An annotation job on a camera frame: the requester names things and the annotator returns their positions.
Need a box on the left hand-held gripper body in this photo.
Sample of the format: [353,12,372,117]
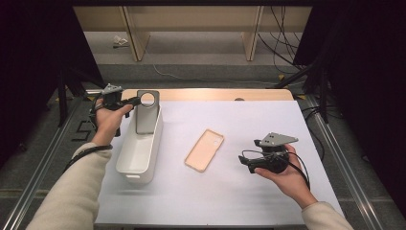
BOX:
[101,83,128,111]

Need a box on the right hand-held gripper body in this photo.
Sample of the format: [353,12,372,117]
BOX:
[254,132,300,175]

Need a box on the beige phone case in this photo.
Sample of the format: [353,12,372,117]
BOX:
[184,128,225,173]

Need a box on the white plastic bin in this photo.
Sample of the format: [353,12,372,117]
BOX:
[115,103,164,185]

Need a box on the person's right hand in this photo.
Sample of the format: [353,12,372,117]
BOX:
[254,143,319,211]

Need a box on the person's left hand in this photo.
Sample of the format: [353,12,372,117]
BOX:
[90,98,134,147]

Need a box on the white table sheet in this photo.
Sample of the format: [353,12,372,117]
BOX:
[94,100,345,226]

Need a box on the black metal stand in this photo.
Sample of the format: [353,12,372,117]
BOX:
[274,63,329,124]
[56,68,106,127]

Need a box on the crumpled white paper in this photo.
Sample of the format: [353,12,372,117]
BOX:
[112,34,129,50]

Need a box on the dark curtain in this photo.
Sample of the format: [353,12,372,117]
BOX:
[293,0,406,219]
[0,0,106,167]

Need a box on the beige wooden desk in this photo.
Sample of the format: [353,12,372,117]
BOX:
[72,5,313,62]

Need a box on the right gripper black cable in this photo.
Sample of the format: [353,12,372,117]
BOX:
[240,149,311,191]

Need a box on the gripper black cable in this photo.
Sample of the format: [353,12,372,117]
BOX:
[62,95,114,173]
[240,149,311,191]

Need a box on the white floor cable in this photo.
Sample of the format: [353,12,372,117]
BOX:
[151,62,280,86]

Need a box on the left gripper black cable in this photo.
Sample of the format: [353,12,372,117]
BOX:
[62,95,114,173]

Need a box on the metal floor rail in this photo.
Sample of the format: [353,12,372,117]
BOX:
[304,95,386,230]
[0,95,84,230]

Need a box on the black cable bundle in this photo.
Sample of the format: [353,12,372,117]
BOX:
[258,5,307,76]

